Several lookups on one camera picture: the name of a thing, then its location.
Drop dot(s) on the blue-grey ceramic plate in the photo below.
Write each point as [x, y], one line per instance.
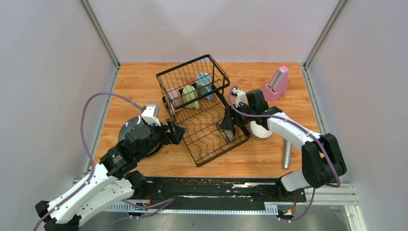
[128, 126]

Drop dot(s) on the pink ceramic mug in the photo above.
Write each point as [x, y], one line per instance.
[173, 99]

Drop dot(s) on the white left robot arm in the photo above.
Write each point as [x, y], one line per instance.
[113, 179]

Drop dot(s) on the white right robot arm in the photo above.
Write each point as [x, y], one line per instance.
[322, 160]

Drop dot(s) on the pink metronome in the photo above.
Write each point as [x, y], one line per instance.
[277, 86]

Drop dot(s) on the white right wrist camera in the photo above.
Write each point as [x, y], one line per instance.
[239, 96]

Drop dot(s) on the light green mug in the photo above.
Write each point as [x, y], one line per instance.
[189, 96]

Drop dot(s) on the patterned ceramic bowl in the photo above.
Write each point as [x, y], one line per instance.
[229, 133]

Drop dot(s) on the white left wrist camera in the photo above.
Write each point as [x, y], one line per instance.
[150, 115]

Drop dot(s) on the black wire dish rack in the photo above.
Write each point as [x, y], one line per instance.
[202, 139]

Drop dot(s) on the silver microphone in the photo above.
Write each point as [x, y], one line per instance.
[287, 153]

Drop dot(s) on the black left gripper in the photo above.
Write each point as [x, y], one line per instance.
[177, 133]

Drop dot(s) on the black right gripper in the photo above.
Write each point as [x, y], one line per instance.
[227, 123]

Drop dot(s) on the blue butterfly mug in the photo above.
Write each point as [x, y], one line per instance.
[203, 83]

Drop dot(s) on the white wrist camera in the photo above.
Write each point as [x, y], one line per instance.
[150, 115]
[239, 96]

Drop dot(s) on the white zigzag ceramic bowl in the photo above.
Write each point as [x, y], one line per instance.
[259, 131]

